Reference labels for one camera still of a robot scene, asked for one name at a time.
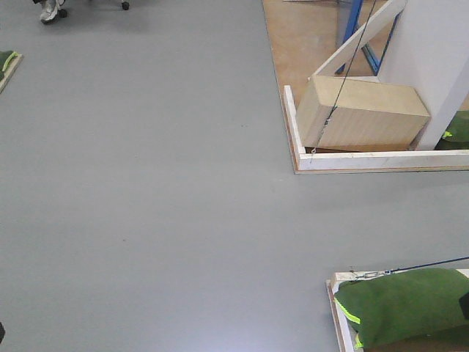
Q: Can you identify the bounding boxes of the green sandbag near right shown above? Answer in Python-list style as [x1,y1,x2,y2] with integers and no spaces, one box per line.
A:
[333,267,469,349]

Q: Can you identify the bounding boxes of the white wall panel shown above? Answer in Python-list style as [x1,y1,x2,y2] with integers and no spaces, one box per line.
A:
[378,1,468,150]

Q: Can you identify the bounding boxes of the light wooden box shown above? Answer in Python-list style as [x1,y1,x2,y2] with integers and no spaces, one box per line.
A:
[296,76,430,152]

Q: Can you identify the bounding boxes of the blue guy rope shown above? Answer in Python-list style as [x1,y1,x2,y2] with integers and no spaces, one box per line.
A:
[383,257,469,275]

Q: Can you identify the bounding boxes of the black guy rope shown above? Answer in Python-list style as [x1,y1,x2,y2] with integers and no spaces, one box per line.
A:
[309,0,378,162]

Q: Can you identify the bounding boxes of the white frame rail near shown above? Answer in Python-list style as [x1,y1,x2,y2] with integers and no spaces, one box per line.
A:
[325,269,469,352]

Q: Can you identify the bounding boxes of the green sandbag behind panel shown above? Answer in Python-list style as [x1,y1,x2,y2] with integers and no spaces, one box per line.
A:
[435,110,468,150]

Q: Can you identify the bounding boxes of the blue metal frame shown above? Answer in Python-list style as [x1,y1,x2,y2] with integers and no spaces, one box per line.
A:
[335,0,399,77]

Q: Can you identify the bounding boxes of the white base frame rail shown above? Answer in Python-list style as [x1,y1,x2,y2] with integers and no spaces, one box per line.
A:
[282,85,468,175]

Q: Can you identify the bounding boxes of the white diagonal brace beam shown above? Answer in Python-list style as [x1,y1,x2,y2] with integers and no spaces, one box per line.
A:
[314,0,407,76]

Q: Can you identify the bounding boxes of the green sandbag far left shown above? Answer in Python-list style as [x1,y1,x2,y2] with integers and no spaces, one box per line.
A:
[0,51,18,80]

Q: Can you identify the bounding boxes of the white sneaker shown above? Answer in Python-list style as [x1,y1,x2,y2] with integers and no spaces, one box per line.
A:
[39,0,64,24]

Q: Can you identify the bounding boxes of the plywood base platform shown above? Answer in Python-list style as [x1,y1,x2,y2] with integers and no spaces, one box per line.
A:
[262,0,469,175]

